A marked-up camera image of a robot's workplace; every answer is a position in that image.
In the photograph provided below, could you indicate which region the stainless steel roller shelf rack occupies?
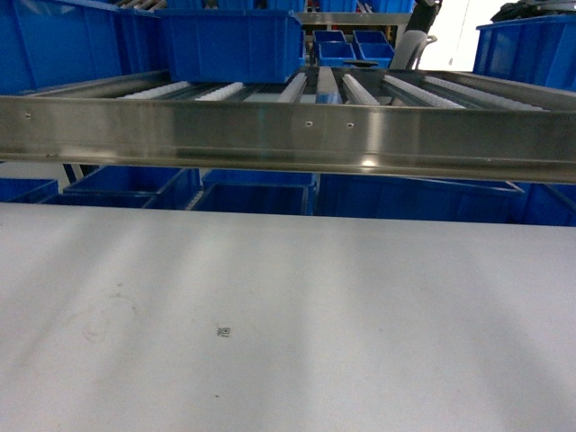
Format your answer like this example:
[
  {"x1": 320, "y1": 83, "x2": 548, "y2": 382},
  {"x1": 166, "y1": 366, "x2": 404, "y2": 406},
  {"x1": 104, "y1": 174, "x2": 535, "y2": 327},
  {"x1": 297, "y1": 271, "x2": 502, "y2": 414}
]
[{"x1": 1, "y1": 67, "x2": 575, "y2": 184}]

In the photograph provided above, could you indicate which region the large blue bin left shelf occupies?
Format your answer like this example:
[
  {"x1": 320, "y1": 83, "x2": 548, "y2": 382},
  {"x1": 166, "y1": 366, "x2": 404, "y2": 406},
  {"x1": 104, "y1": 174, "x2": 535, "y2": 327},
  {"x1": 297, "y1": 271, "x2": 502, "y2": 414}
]
[{"x1": 158, "y1": 9, "x2": 302, "y2": 84}]

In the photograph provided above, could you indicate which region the black round object in bin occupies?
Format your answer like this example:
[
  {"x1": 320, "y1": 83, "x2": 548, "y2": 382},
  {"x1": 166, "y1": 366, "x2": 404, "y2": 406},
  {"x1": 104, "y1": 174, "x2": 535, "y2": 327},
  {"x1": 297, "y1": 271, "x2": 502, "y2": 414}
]
[{"x1": 490, "y1": 0, "x2": 575, "y2": 23}]

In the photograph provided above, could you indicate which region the large blue bin shelf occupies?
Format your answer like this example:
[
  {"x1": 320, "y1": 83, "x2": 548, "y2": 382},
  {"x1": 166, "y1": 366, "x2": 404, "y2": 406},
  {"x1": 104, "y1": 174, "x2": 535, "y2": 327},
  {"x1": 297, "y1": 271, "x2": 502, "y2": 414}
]
[
  {"x1": 158, "y1": 9, "x2": 302, "y2": 84},
  {"x1": 472, "y1": 14, "x2": 575, "y2": 91}
]

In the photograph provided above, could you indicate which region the grey office chair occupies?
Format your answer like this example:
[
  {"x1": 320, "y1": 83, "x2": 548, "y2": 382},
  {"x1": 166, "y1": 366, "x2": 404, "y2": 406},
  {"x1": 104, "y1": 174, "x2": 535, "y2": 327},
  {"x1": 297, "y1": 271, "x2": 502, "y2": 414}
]
[{"x1": 389, "y1": 1, "x2": 443, "y2": 70}]

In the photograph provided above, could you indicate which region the blue bin under shelf centre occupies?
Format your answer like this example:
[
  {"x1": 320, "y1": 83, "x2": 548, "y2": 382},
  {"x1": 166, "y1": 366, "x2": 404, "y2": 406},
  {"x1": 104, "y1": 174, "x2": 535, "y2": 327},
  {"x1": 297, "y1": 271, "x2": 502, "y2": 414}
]
[{"x1": 315, "y1": 174, "x2": 524, "y2": 223}]

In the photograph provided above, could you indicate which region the large blue bin right shelf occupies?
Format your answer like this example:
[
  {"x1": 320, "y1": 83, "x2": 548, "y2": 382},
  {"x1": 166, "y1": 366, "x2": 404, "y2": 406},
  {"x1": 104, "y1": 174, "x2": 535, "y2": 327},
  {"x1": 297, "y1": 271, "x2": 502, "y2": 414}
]
[{"x1": 472, "y1": 14, "x2": 575, "y2": 91}]

